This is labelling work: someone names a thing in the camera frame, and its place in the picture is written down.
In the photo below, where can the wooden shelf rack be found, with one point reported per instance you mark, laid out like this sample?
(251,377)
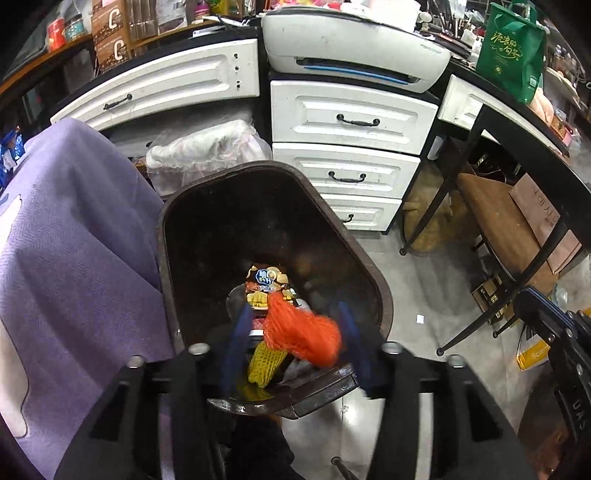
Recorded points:
(152,21)

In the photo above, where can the yellow plastic bag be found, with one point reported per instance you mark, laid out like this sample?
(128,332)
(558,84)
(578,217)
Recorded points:
(531,350)

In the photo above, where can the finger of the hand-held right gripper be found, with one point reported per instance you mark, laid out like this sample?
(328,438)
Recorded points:
(545,318)

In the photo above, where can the brown coffee box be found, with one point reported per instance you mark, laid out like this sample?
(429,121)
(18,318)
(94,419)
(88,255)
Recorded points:
(117,50)
(111,18)

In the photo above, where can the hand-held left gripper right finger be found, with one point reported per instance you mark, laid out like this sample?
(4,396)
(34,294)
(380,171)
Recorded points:
(362,360)

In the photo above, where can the long white desk drawer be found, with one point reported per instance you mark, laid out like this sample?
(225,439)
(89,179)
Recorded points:
(175,78)

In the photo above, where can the short white desk drawer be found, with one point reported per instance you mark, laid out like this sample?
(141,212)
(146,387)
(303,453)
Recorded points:
(461,106)

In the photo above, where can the wooden counter shelf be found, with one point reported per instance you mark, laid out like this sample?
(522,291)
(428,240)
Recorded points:
(27,69)

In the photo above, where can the red tin canister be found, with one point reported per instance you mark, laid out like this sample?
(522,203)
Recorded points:
(56,34)

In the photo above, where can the tan burlap sack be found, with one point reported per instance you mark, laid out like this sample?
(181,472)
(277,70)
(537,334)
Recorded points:
(429,212)

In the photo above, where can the printed snack packet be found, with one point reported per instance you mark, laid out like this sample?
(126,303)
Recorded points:
(265,279)

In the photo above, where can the black metal chair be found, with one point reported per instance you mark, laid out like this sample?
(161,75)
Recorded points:
(498,217)

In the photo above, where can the orange foam net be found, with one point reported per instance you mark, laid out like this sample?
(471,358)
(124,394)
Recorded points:
(300,332)

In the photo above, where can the white printer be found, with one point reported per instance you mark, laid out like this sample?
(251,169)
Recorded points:
(346,46)

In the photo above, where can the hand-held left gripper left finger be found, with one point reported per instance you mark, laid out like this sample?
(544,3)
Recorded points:
(233,350)

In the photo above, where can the yellow foam net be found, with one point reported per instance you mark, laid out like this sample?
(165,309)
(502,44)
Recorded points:
(265,364)

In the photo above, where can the pink paper bag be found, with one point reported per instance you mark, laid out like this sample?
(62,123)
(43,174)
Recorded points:
(545,217)

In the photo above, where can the white plastic bag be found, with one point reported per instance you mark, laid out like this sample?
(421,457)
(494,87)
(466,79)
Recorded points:
(207,147)

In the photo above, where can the person's leg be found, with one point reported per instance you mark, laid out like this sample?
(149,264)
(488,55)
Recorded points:
(258,452)

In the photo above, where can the blue snack packet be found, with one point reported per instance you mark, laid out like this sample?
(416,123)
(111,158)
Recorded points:
(11,152)

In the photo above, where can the dark brown trash bin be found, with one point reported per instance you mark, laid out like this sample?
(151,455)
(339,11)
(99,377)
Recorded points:
(221,221)

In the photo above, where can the white drawer cabinet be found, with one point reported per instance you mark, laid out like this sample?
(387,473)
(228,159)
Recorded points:
(351,152)

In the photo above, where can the green tote bag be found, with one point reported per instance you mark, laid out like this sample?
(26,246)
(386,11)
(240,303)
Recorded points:
(508,50)

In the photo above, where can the purple floral tablecloth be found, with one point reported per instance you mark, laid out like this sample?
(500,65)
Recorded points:
(83,240)

